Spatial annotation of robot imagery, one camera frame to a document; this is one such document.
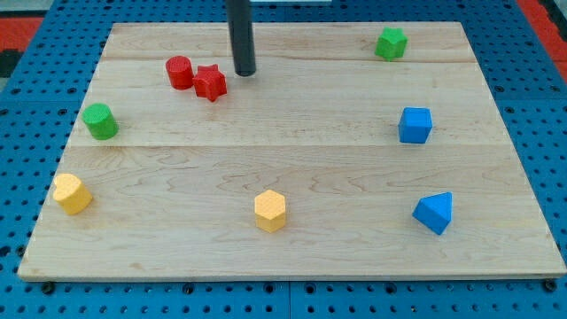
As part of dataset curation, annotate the blue cube block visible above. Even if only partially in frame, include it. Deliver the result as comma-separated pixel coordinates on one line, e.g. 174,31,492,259
398,107,433,144

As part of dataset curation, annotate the yellow hexagon block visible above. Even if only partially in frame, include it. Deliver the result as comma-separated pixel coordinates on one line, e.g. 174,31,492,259
254,190,286,233

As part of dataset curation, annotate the light wooden board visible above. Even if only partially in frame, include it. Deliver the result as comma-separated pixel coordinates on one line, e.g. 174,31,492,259
18,22,566,282

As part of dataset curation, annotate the red star block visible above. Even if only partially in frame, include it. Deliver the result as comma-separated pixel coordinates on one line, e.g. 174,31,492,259
193,64,228,102

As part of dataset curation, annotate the red cylinder block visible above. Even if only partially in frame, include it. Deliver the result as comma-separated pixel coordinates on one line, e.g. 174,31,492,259
166,56,194,90

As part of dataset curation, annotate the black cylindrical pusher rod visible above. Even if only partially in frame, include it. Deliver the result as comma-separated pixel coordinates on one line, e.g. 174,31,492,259
225,0,256,77

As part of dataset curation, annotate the green star block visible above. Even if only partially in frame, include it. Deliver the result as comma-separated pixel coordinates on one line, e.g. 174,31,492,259
375,27,408,61

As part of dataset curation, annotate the blue triangular prism block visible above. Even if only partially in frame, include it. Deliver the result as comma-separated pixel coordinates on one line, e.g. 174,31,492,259
412,192,453,236

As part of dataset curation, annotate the green cylinder block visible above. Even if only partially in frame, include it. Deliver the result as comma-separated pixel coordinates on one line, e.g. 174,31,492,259
82,103,119,140

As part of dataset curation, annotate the yellow heart block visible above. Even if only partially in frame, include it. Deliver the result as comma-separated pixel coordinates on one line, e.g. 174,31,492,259
52,173,93,215

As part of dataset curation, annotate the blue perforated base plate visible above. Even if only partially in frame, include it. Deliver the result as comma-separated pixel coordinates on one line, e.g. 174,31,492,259
1,0,566,318

